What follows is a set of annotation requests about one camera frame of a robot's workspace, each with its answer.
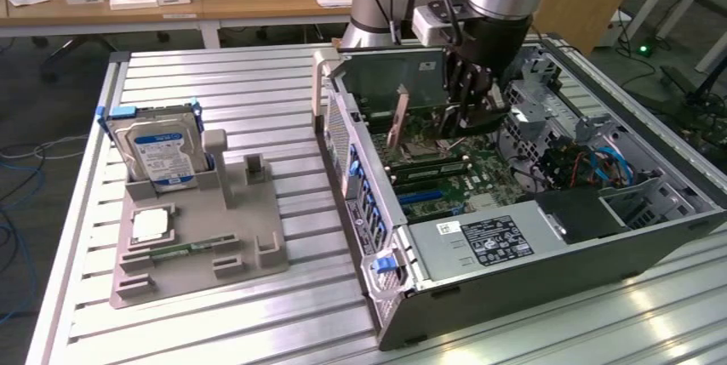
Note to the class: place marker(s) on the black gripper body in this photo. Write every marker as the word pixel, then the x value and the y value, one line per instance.
pixel 494 46

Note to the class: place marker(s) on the graphics card with metal bracket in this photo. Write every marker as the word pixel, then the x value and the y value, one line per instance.
pixel 400 118

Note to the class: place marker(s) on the silver perforated drive cage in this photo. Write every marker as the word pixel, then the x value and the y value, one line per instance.
pixel 534 127

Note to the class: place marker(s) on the green motherboard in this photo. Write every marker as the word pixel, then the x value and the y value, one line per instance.
pixel 483 178

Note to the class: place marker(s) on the CPU socket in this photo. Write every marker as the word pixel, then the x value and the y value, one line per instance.
pixel 423 151

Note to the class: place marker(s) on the installed green RAM stick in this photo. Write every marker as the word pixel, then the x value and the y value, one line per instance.
pixel 428 172

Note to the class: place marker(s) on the wooden cabinet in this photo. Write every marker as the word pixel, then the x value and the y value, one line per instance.
pixel 591 3

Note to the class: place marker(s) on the blue expansion slot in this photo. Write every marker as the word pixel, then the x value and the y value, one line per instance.
pixel 420 197

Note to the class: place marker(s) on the beige card retention latch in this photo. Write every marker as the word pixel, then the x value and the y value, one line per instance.
pixel 319 84

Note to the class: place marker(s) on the device with green light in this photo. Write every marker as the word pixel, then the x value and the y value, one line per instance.
pixel 644 48

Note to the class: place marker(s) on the grey power supply unit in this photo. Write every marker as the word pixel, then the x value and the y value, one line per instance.
pixel 448 254

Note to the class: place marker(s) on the silver disk bay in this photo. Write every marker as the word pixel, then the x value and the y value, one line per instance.
pixel 652 203

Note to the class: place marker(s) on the blue case latch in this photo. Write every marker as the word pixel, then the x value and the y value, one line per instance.
pixel 381 265

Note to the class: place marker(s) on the open dark grey PC case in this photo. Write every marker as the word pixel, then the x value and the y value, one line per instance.
pixel 511 297

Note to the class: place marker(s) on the hard disk in blue carrier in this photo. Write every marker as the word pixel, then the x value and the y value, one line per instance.
pixel 159 152

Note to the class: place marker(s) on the grey plastic parts rack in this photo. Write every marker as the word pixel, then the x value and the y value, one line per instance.
pixel 193 271

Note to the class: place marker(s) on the silver CPU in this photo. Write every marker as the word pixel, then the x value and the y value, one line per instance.
pixel 152 224

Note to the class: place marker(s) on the white paper card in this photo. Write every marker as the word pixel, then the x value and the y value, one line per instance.
pixel 28 0

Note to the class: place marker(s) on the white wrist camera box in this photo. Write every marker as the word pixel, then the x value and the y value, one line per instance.
pixel 431 24

